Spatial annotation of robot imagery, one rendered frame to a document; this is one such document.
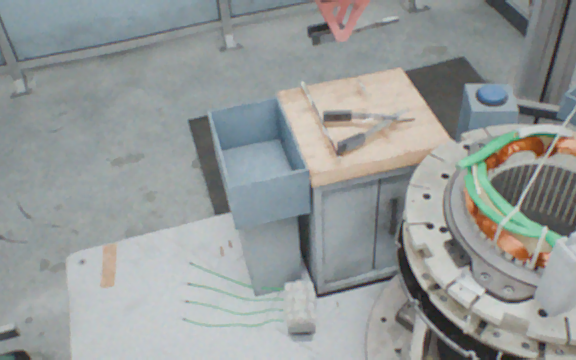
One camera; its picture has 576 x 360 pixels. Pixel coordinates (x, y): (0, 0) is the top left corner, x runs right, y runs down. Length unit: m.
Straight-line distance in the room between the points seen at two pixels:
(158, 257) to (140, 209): 1.21
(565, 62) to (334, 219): 0.50
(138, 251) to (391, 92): 0.52
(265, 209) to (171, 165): 1.63
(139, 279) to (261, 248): 0.25
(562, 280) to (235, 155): 0.53
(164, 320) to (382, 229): 0.38
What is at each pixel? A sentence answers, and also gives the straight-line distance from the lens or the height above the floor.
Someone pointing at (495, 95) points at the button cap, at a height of 1.04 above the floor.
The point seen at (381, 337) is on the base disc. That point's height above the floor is 0.80.
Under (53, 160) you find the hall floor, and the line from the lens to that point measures 2.63.
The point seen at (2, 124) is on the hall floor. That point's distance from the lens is 2.94.
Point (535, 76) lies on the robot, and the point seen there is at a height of 0.97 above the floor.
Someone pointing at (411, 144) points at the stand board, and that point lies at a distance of 0.84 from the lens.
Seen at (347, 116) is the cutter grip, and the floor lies 1.09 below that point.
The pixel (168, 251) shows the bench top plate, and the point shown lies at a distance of 1.11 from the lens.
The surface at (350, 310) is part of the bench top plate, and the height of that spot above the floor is 0.78.
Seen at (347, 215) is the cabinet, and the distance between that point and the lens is 0.88.
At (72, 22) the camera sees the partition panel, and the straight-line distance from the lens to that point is 2.94.
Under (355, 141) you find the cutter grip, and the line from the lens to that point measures 0.80.
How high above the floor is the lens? 1.62
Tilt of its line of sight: 45 degrees down
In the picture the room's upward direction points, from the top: 4 degrees counter-clockwise
